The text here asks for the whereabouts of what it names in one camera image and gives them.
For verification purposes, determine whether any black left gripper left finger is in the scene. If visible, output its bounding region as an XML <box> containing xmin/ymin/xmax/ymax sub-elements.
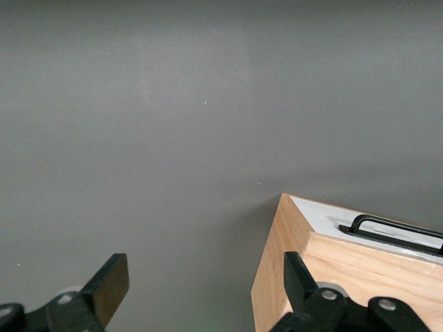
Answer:
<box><xmin>0</xmin><ymin>253</ymin><xmax>130</xmax><ymax>332</ymax></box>

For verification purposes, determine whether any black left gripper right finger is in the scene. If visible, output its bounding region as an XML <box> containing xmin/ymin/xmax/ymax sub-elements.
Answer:
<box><xmin>269</xmin><ymin>251</ymin><xmax>433</xmax><ymax>332</ymax></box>

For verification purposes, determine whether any black metal drawer handle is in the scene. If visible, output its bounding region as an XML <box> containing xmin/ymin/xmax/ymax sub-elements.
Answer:
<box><xmin>338</xmin><ymin>214</ymin><xmax>443</xmax><ymax>257</ymax></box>

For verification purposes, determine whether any light wooden drawer cabinet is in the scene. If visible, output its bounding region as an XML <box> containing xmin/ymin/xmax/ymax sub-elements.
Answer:
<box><xmin>250</xmin><ymin>192</ymin><xmax>443</xmax><ymax>332</ymax></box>

